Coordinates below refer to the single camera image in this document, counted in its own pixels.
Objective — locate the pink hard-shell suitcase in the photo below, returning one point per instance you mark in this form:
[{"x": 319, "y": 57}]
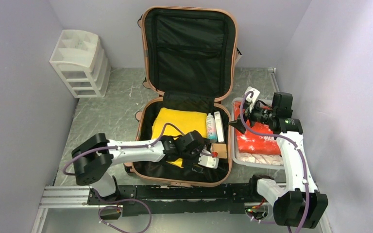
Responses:
[{"x": 189, "y": 56}]

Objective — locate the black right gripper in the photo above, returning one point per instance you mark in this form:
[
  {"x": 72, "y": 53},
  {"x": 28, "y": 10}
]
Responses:
[{"x": 240, "y": 123}]

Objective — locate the white flat book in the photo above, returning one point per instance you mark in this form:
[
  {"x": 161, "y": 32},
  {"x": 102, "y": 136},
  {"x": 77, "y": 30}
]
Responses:
[{"x": 219, "y": 127}]

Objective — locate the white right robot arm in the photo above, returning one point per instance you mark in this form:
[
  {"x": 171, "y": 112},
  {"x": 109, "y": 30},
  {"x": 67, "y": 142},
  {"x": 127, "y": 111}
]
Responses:
[{"x": 299, "y": 204}]

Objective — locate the red garment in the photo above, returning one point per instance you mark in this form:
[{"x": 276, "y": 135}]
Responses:
[{"x": 255, "y": 144}]

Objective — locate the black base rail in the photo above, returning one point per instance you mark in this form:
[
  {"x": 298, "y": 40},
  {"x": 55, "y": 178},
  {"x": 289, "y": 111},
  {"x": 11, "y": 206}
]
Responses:
[{"x": 233, "y": 198}]

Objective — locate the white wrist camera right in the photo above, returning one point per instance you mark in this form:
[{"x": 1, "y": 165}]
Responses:
[{"x": 251, "y": 96}]

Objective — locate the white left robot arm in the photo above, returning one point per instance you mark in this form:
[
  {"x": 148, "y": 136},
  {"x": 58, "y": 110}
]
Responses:
[{"x": 92, "y": 158}]

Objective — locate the small brown cardboard box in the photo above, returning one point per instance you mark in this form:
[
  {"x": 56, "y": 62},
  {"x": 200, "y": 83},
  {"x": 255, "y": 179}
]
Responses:
[{"x": 219, "y": 150}]

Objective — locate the white plastic mesh basket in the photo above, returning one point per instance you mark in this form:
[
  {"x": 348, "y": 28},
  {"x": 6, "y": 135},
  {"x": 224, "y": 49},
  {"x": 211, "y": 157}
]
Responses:
[{"x": 235, "y": 149}]

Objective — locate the white plastic drawer organizer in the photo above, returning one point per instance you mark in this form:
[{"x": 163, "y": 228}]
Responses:
[{"x": 80, "y": 61}]

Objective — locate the yellow garment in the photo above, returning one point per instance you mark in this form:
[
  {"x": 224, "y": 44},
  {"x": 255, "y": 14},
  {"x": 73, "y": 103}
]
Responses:
[{"x": 176, "y": 123}]

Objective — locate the white bottle teal cap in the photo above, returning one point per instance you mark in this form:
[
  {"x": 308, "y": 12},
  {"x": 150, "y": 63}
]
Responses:
[{"x": 211, "y": 128}]

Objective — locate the white printed garment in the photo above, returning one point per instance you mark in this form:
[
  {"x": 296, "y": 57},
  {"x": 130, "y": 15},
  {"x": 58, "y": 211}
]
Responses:
[{"x": 259, "y": 160}]

